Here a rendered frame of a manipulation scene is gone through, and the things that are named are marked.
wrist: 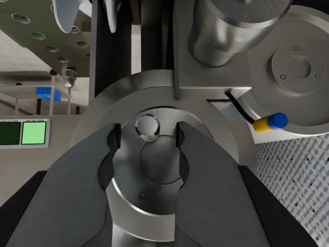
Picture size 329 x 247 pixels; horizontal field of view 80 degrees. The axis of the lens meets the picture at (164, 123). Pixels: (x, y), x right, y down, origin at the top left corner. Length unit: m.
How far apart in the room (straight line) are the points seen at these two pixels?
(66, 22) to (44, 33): 0.24
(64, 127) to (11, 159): 0.14
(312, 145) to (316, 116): 0.08
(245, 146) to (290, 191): 0.17
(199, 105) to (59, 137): 0.43
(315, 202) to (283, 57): 0.17
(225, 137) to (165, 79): 0.07
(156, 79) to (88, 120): 0.06
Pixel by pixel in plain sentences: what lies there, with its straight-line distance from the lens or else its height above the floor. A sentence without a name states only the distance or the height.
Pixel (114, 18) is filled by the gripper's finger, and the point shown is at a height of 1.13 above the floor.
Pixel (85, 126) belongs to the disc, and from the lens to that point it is 0.17.
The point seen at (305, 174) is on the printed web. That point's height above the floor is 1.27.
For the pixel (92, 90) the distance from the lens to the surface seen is 0.18.
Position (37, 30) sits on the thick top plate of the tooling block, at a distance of 0.43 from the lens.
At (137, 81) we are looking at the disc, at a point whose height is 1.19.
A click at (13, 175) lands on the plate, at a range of 0.59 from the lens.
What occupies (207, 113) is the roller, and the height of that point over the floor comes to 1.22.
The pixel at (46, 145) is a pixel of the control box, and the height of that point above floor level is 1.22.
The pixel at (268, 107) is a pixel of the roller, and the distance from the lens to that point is 0.19.
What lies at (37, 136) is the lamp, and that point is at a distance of 0.56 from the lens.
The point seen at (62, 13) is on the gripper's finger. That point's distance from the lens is 0.20.
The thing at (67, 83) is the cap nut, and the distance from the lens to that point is 0.55.
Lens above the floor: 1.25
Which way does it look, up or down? 9 degrees down
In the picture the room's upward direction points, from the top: 179 degrees clockwise
